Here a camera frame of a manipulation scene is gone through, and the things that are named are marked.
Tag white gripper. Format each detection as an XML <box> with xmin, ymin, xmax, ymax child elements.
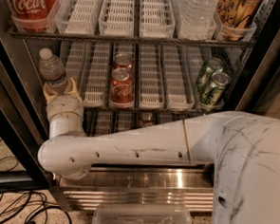
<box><xmin>43</xmin><ymin>77</ymin><xmax>84</xmax><ymax>121</ymax></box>

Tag clear water bottle shelf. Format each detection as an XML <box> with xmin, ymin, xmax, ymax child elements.
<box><xmin>178</xmin><ymin>0</ymin><xmax>219</xmax><ymax>41</ymax></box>
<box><xmin>38</xmin><ymin>48</ymin><xmax>67</xmax><ymax>95</ymax></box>

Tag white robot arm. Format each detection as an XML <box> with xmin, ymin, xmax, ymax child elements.
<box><xmin>37</xmin><ymin>95</ymin><xmax>280</xmax><ymax>224</ymax></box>

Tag black fridge door left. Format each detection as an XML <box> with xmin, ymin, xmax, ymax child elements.
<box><xmin>0</xmin><ymin>37</ymin><xmax>52</xmax><ymax>193</ymax></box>

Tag large red Coca-Cola bottle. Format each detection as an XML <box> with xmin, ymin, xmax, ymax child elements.
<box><xmin>9</xmin><ymin>0</ymin><xmax>59</xmax><ymax>32</ymax></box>

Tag clear water bottle top shelf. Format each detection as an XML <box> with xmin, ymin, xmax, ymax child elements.
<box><xmin>178</xmin><ymin>0</ymin><xmax>219</xmax><ymax>41</ymax></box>

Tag steel fridge base grille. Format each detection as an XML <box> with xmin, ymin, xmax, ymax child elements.
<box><xmin>50</xmin><ymin>165</ymin><xmax>214</xmax><ymax>213</ymax></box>

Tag glass fridge door right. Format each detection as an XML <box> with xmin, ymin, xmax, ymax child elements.
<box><xmin>232</xmin><ymin>0</ymin><xmax>280</xmax><ymax>120</ymax></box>

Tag front red Coca-Cola can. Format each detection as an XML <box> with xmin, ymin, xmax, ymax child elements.
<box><xmin>108</xmin><ymin>68</ymin><xmax>134</xmax><ymax>108</ymax></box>

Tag red coca-cola can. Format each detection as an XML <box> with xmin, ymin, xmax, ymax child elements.
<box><xmin>112</xmin><ymin>53</ymin><xmax>134</xmax><ymax>70</ymax></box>
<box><xmin>108</xmin><ymin>68</ymin><xmax>134</xmax><ymax>108</ymax></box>

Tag rear red Coca-Cola can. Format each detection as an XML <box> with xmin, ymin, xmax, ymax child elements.
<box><xmin>112</xmin><ymin>53</ymin><xmax>134</xmax><ymax>70</ymax></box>

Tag rear orange soda can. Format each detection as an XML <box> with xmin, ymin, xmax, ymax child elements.
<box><xmin>139</xmin><ymin>111</ymin><xmax>154</xmax><ymax>127</ymax></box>

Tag clear plastic bin on floor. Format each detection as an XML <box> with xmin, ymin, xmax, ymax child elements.
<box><xmin>92</xmin><ymin>203</ymin><xmax>192</xmax><ymax>224</ymax></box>

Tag rear green soda can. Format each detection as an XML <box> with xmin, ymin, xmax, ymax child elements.
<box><xmin>196</xmin><ymin>58</ymin><xmax>224</xmax><ymax>92</ymax></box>

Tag green soda can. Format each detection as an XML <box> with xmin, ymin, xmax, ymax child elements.
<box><xmin>199</xmin><ymin>72</ymin><xmax>231</xmax><ymax>105</ymax></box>
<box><xmin>196</xmin><ymin>58</ymin><xmax>224</xmax><ymax>92</ymax></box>

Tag front green soda can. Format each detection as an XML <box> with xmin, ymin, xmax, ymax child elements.
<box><xmin>199</xmin><ymin>72</ymin><xmax>231</xmax><ymax>105</ymax></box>

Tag middle wire shelf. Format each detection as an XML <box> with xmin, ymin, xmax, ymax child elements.
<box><xmin>84</xmin><ymin>107</ymin><xmax>221</xmax><ymax>117</ymax></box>

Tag wire shelf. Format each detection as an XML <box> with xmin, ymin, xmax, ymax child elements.
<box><xmin>8</xmin><ymin>28</ymin><xmax>254</xmax><ymax>48</ymax></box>
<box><xmin>84</xmin><ymin>107</ymin><xmax>221</xmax><ymax>117</ymax></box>

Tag top wire shelf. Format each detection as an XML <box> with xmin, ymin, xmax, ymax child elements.
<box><xmin>8</xmin><ymin>28</ymin><xmax>254</xmax><ymax>48</ymax></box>

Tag black cables on floor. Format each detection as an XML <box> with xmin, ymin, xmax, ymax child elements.
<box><xmin>0</xmin><ymin>138</ymin><xmax>79</xmax><ymax>224</ymax></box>

